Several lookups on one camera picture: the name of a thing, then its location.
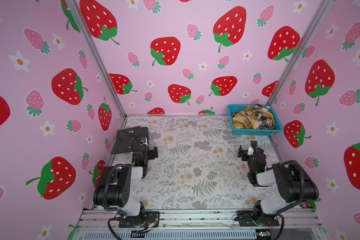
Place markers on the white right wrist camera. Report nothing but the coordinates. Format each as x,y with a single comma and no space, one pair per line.
252,148

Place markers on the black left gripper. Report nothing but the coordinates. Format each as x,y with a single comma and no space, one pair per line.
151,155

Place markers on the grey white plaid shirt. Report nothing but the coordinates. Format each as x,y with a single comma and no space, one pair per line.
262,118

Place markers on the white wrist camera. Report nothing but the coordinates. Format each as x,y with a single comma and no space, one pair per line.
144,141
252,148

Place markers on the aluminium frame post left corner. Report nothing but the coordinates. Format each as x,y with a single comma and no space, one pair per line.
79,19

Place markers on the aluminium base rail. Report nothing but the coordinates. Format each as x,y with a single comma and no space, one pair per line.
218,224

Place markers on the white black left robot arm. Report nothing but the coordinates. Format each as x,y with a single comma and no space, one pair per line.
113,186

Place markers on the aluminium frame post right corner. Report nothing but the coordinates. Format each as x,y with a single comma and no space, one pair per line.
309,33

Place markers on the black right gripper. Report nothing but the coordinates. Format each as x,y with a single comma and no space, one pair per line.
244,157

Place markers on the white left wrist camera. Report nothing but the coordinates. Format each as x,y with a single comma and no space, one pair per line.
144,141

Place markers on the yellow plaid shirt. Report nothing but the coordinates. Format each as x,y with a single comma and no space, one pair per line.
241,120

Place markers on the dark grey pinstriped shirt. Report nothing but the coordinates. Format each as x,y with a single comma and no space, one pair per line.
127,140

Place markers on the aluminium frame post corner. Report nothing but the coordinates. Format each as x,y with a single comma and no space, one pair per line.
309,33
79,19

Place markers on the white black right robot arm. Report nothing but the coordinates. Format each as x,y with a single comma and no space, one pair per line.
294,186

